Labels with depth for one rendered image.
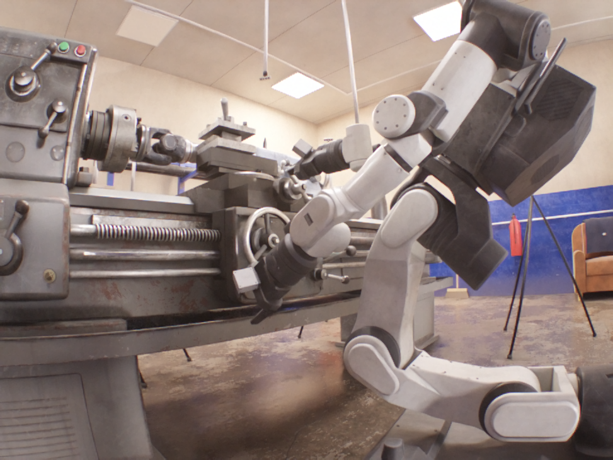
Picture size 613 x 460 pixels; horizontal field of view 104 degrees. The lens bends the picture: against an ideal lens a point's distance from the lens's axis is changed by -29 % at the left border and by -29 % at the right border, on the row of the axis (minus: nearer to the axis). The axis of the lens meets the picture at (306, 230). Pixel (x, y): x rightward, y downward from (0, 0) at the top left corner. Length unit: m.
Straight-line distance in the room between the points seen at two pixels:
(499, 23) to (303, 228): 0.51
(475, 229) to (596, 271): 3.47
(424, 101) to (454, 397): 0.60
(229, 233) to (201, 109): 4.37
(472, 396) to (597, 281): 3.47
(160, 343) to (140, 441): 0.34
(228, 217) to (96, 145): 0.54
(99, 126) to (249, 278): 0.79
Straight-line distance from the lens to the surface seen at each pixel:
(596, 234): 4.40
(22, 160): 1.00
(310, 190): 1.66
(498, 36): 0.62
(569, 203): 4.91
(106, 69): 5.01
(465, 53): 0.60
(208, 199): 1.13
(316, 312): 1.25
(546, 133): 0.69
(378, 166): 0.57
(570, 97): 0.72
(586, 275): 4.13
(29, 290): 0.84
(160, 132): 1.37
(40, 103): 1.05
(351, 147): 0.88
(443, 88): 0.58
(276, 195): 1.11
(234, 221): 1.02
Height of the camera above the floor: 0.63
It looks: 5 degrees up
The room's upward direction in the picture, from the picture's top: 2 degrees counter-clockwise
